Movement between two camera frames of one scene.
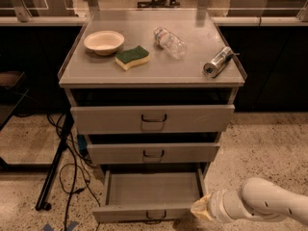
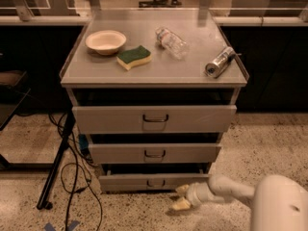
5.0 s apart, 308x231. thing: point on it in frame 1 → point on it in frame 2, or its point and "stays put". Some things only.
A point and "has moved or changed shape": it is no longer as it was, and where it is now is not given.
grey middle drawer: (152, 153) stays put
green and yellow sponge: (133, 57) stays put
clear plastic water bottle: (169, 42) stays put
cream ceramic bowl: (104, 42) stays put
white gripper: (216, 205) → (196, 193)
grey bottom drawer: (150, 195) has moved or changed shape
